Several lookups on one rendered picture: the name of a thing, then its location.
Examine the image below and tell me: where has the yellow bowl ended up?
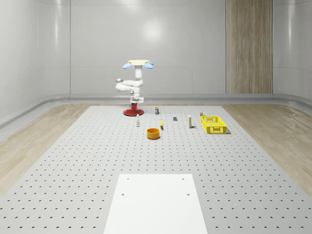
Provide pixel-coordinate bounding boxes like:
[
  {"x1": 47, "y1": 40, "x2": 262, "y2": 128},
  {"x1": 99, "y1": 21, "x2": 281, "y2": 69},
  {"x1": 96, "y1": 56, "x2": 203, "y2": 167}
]
[{"x1": 146, "y1": 128, "x2": 161, "y2": 140}]

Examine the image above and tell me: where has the white board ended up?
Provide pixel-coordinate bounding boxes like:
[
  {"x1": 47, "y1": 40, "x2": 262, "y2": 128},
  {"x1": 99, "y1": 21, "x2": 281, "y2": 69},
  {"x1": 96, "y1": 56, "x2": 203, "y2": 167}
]
[{"x1": 103, "y1": 173, "x2": 209, "y2": 234}]

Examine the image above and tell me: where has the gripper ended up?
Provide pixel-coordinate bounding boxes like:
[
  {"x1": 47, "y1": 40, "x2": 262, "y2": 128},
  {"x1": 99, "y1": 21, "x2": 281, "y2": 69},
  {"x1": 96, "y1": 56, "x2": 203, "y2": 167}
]
[{"x1": 130, "y1": 96, "x2": 145, "y2": 106}]

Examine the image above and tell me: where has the yellow basket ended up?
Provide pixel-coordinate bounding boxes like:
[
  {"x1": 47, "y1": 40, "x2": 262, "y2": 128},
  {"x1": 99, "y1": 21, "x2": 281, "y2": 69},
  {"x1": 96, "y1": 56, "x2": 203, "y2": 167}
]
[{"x1": 200, "y1": 115, "x2": 228, "y2": 135}]

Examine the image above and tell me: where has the red plate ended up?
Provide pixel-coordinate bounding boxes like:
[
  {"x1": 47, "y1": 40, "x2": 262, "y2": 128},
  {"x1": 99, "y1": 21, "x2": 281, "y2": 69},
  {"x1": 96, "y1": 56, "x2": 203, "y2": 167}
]
[{"x1": 123, "y1": 108, "x2": 145, "y2": 117}]

